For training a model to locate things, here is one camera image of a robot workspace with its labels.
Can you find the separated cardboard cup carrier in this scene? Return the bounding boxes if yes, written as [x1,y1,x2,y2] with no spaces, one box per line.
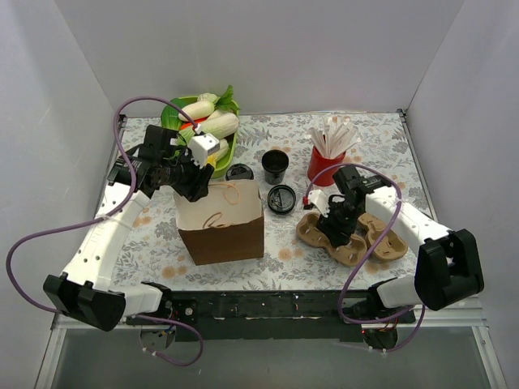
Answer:
[296,212,367,267]

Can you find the brown paper takeout bag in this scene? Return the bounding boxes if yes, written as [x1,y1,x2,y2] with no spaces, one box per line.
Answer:
[174,179,264,266]

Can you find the black coffee cup lid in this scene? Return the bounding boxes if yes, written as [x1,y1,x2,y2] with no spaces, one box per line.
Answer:
[267,184,297,215]

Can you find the black coffee cups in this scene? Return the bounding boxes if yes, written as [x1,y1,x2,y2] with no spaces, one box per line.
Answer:
[261,150,290,186]

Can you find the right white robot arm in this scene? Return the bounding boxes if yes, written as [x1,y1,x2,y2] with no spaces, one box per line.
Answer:
[305,164,484,324]

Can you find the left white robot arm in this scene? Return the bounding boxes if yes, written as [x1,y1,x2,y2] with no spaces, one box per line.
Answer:
[43,125,220,331]

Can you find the orange carrot toy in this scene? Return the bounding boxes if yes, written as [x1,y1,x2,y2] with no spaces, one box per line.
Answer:
[179,117,208,130]

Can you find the cardboard cup carrier tray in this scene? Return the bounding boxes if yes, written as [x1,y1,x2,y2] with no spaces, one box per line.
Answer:
[358,212,409,263]

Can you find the large napa cabbage toy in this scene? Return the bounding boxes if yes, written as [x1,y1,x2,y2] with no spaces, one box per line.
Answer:
[201,113,239,139]

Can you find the red straw holder cup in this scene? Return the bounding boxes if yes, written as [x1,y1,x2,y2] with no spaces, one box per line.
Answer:
[307,147,345,187]

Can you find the white radish toy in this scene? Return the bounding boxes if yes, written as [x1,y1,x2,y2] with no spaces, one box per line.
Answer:
[178,100,215,122]

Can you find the floral table mat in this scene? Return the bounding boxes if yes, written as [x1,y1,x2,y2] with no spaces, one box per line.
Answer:
[112,113,431,291]

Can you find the white wrapped straws bundle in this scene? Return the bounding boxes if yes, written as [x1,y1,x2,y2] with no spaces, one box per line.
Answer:
[307,116,361,160]

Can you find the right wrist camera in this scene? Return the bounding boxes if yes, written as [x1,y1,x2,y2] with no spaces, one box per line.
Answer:
[302,190,329,217]

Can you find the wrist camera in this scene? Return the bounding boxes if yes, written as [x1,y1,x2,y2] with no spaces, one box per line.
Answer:
[302,190,329,217]
[187,134,220,168]

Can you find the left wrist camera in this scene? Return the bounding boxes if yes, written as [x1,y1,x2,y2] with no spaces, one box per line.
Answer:
[187,134,220,168]

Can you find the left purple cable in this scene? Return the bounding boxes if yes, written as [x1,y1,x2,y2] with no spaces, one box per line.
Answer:
[5,96,204,366]

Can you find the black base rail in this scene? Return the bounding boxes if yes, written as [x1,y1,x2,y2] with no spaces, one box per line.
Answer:
[125,289,418,344]

